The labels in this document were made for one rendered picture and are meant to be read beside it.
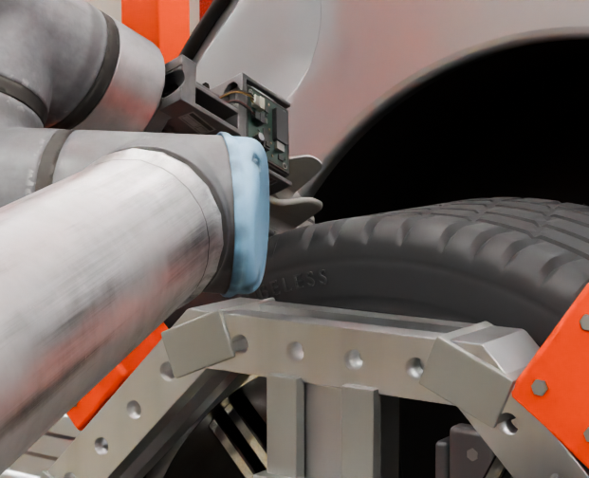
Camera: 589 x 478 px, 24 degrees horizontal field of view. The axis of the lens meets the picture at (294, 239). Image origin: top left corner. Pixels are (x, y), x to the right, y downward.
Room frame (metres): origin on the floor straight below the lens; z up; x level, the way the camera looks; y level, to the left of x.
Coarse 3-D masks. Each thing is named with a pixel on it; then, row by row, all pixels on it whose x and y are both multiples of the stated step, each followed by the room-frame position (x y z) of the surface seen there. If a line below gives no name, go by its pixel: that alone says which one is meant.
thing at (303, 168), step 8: (296, 160) 1.04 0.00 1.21; (304, 160) 1.04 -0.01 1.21; (312, 160) 1.04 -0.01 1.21; (296, 168) 1.04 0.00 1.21; (304, 168) 1.04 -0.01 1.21; (312, 168) 1.04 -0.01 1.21; (320, 168) 1.04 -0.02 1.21; (288, 176) 1.05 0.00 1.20; (296, 176) 1.05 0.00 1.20; (304, 176) 1.05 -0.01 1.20; (312, 176) 1.05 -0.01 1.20; (296, 184) 1.06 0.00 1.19; (280, 192) 1.06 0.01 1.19; (288, 192) 1.07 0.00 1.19; (296, 192) 1.08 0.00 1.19; (312, 216) 1.08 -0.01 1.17
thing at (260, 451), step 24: (240, 384) 1.01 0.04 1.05; (264, 384) 1.05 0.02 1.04; (216, 408) 1.03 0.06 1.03; (240, 408) 1.04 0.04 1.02; (264, 408) 1.12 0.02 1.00; (192, 432) 1.04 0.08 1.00; (216, 432) 1.05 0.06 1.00; (240, 432) 1.04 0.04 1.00; (264, 432) 1.03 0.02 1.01; (168, 456) 1.05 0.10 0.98; (192, 456) 1.07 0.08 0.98; (216, 456) 1.11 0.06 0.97; (240, 456) 1.04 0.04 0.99; (264, 456) 1.02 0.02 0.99
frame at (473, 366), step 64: (192, 320) 0.93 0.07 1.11; (256, 320) 0.90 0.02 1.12; (320, 320) 0.88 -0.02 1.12; (384, 320) 0.89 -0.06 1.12; (128, 384) 0.96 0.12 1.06; (192, 384) 0.93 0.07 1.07; (320, 384) 0.87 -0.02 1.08; (384, 384) 0.84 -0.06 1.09; (448, 384) 0.81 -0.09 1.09; (512, 384) 0.79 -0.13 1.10; (128, 448) 0.96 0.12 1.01; (512, 448) 0.79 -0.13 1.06
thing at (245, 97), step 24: (168, 72) 0.93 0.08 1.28; (192, 72) 0.93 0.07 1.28; (168, 96) 0.92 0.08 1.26; (192, 96) 0.92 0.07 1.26; (216, 96) 0.94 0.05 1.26; (240, 96) 0.96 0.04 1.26; (264, 96) 0.99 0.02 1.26; (168, 120) 0.93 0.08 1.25; (192, 120) 0.93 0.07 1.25; (216, 120) 0.93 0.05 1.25; (240, 120) 0.95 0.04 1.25; (264, 120) 0.97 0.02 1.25; (264, 144) 0.96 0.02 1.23; (288, 144) 0.99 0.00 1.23; (288, 168) 0.98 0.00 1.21
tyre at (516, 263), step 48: (288, 240) 0.99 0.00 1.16; (336, 240) 0.96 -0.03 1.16; (384, 240) 0.94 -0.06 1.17; (432, 240) 0.92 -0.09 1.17; (480, 240) 0.91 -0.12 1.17; (528, 240) 0.92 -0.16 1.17; (576, 240) 0.95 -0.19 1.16; (288, 288) 0.98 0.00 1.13; (336, 288) 0.96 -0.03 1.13; (384, 288) 0.94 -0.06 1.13; (432, 288) 0.92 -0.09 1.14; (480, 288) 0.90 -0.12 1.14; (528, 288) 0.88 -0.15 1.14; (576, 288) 0.86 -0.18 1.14
